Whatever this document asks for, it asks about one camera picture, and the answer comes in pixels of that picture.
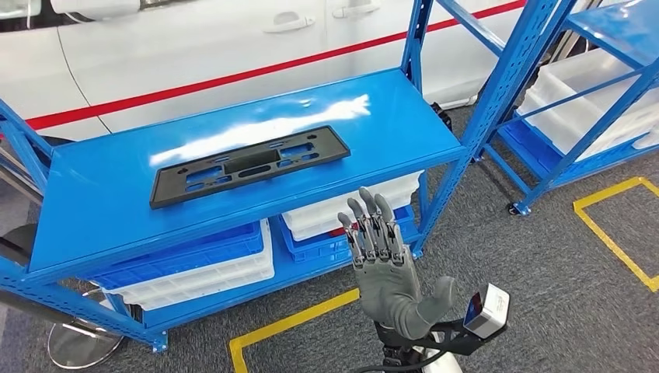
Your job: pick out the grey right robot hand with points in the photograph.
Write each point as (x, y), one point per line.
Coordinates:
(386, 288)

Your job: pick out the black plastic licence plate frame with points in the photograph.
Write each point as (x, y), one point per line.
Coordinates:
(252, 162)

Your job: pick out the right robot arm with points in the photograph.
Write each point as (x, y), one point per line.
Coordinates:
(453, 368)

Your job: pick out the blue metal shelf rack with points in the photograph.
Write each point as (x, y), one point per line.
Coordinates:
(129, 206)

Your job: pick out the blue shelf rack on casters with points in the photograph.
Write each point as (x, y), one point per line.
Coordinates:
(612, 26)

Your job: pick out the red item in crate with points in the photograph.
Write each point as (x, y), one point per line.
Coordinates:
(337, 232)

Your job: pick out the blue plastic crate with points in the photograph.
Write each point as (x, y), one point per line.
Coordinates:
(319, 249)
(530, 149)
(195, 255)

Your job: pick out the white plastic crate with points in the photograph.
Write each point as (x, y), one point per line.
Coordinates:
(216, 278)
(314, 231)
(206, 296)
(319, 211)
(576, 103)

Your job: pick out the black ribbed floor object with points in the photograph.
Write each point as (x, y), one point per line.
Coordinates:
(443, 116)

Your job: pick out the red barrier belt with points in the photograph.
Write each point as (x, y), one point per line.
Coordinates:
(206, 82)

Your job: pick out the white car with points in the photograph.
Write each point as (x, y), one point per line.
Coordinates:
(180, 51)

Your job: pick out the black camera bracket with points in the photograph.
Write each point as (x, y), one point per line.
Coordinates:
(458, 340)

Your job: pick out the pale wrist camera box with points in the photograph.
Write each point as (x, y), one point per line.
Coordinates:
(491, 311)

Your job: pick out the chrome stanchion post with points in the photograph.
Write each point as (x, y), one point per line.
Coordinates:
(82, 345)
(18, 184)

